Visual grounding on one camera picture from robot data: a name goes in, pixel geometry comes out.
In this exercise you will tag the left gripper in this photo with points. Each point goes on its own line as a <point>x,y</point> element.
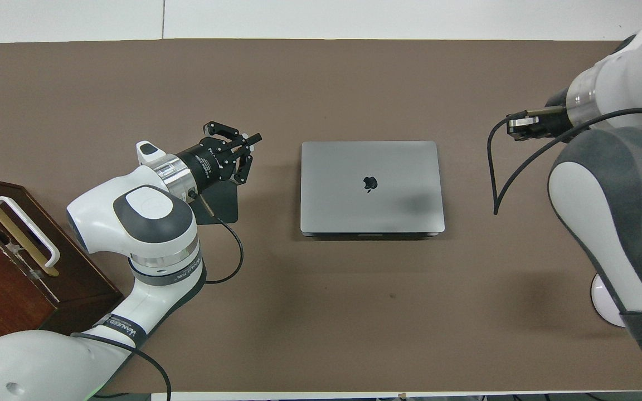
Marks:
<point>209,164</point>

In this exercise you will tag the grey closed laptop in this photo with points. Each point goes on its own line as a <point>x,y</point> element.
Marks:
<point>371,186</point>

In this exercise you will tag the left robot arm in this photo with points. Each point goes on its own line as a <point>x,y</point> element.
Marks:
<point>142,217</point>

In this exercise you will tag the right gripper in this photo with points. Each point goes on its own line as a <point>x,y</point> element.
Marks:
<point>558,127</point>

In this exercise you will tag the dark grey flat plate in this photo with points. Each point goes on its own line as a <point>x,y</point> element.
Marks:
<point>223,203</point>

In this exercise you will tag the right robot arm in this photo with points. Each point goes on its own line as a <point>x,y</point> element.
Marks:
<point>633,72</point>

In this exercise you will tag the dark brown wooden box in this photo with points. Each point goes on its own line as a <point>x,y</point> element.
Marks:
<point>3,301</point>

